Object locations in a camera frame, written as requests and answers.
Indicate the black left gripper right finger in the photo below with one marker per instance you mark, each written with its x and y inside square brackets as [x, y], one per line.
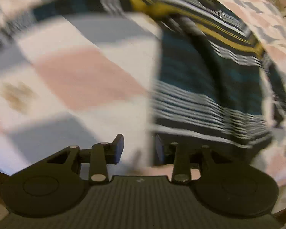
[224, 185]

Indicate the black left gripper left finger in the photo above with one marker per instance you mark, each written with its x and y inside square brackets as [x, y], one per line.
[60, 181]

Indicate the dark striped knit sweater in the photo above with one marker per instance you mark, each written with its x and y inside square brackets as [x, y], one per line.
[211, 65]

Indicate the checkered pink grey bedsheet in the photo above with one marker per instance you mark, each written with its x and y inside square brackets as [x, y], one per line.
[83, 79]

